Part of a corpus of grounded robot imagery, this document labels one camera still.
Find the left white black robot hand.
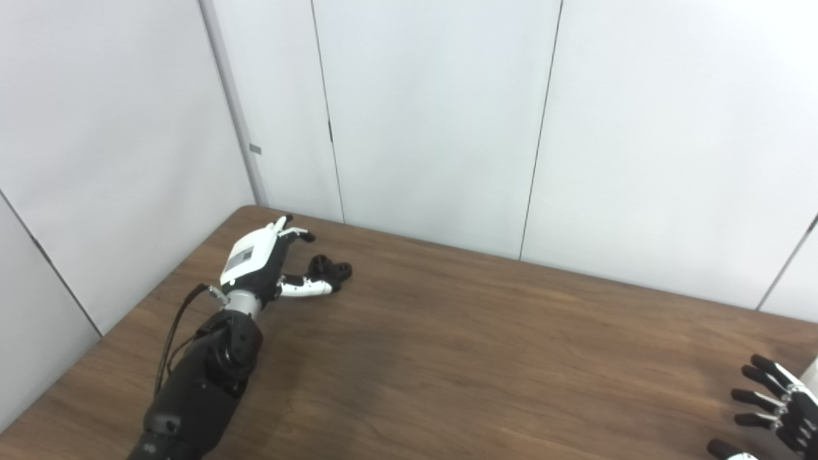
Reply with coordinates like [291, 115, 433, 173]
[219, 215, 334, 301]

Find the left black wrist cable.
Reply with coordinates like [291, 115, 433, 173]
[153, 283, 229, 397]

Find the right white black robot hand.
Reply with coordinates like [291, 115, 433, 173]
[706, 353, 818, 460]

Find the black holder with flanges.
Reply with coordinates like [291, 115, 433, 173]
[307, 254, 353, 293]

